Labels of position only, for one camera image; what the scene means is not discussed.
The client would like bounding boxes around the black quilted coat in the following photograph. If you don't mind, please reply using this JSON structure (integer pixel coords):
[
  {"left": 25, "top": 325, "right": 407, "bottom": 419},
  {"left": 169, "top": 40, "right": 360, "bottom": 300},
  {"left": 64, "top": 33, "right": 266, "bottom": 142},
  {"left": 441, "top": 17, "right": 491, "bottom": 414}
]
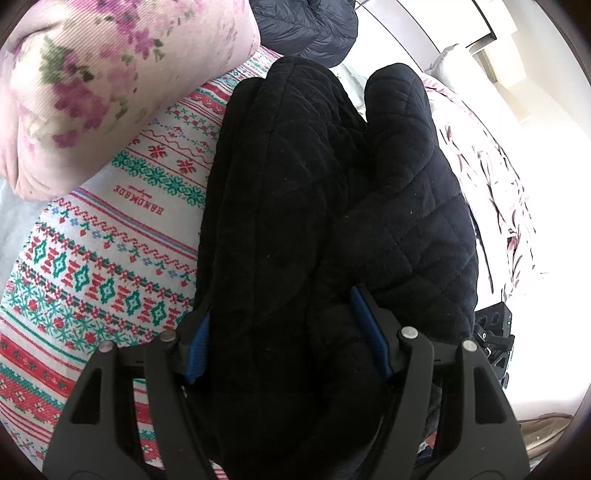
[{"left": 191, "top": 56, "right": 478, "bottom": 480}]

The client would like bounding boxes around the white pillow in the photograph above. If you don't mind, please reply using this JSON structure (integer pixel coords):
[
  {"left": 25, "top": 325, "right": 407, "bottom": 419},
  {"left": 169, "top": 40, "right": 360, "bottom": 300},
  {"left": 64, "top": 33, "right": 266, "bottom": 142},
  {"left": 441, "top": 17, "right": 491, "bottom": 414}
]
[{"left": 424, "top": 44, "right": 513, "bottom": 139}]

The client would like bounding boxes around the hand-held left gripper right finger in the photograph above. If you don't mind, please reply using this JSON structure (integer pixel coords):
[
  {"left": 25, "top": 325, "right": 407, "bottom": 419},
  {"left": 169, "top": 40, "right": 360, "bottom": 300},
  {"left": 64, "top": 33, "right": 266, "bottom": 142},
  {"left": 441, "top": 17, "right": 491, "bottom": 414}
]
[{"left": 348, "top": 285, "right": 532, "bottom": 480}]

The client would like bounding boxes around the dark puffer jacket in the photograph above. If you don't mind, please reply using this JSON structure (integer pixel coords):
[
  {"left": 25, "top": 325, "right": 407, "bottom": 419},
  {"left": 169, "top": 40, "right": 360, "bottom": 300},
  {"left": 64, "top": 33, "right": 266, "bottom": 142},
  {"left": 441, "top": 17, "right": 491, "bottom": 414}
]
[{"left": 249, "top": 0, "right": 360, "bottom": 68}]

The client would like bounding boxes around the patterned knit-print bedsheet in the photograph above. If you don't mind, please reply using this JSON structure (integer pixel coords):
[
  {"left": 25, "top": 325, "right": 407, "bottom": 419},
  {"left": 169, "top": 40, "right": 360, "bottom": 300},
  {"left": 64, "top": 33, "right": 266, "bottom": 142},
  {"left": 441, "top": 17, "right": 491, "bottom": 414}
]
[{"left": 0, "top": 46, "right": 282, "bottom": 480}]

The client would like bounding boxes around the pink floral pillow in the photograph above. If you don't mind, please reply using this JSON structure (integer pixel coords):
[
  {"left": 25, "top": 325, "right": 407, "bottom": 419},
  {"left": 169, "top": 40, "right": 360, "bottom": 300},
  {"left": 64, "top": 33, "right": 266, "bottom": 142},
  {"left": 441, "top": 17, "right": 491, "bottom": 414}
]
[{"left": 0, "top": 0, "right": 263, "bottom": 202}]

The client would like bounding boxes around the pink and white striped duvet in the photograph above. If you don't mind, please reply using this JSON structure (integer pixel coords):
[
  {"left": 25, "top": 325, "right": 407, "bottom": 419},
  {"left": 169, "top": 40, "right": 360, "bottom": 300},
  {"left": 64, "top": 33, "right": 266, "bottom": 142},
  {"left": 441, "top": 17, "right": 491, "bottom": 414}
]
[{"left": 422, "top": 74, "right": 548, "bottom": 301}]

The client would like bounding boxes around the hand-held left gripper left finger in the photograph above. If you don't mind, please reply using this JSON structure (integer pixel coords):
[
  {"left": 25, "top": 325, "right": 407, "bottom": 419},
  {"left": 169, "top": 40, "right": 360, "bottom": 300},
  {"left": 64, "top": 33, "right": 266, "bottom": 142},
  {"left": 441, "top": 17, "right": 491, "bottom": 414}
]
[{"left": 44, "top": 307, "right": 218, "bottom": 480}]

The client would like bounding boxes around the tan cloth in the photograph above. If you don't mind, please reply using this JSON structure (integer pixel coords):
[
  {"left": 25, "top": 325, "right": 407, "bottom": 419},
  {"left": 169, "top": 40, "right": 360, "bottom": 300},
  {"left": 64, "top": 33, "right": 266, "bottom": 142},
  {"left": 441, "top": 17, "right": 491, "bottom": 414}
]
[{"left": 517, "top": 413, "right": 575, "bottom": 462}]

